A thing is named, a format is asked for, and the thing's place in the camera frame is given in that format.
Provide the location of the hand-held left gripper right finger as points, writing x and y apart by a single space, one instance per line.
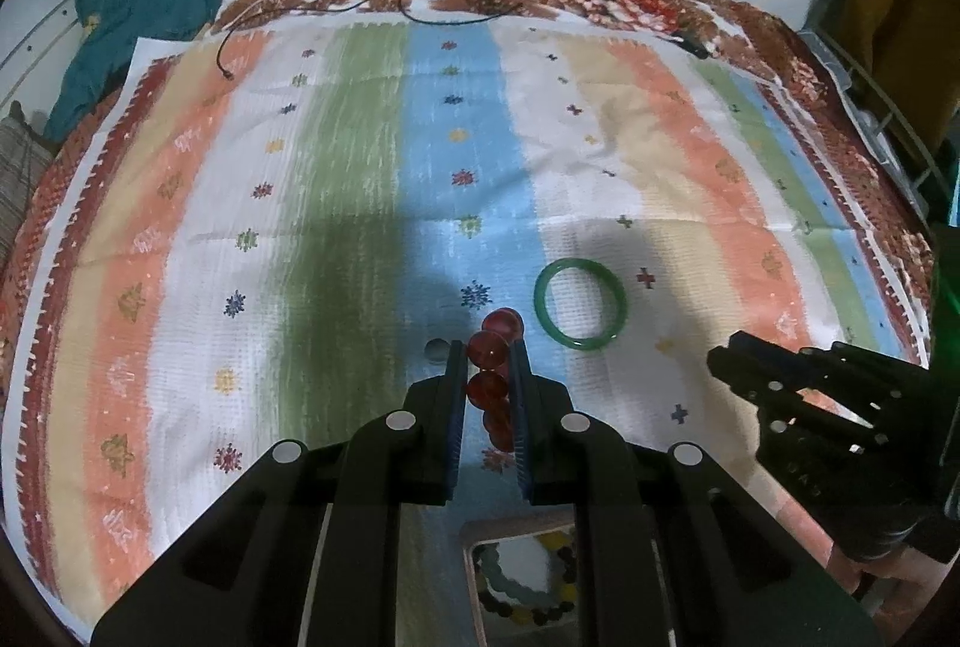
521 422

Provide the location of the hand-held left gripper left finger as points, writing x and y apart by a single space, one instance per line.
454 407

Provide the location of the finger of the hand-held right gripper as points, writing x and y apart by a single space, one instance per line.
765 377
877 385

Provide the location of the green jade bangle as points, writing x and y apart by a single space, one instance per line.
540 306

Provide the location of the silver metal tin box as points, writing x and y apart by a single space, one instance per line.
517 561

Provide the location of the striped colourful mat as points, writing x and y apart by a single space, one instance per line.
337 167

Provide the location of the small black charger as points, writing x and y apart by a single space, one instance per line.
694 46

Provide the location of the plaid grey pillow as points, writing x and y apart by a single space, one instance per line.
19 167

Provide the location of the white metal bed frame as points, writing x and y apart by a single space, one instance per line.
892 115

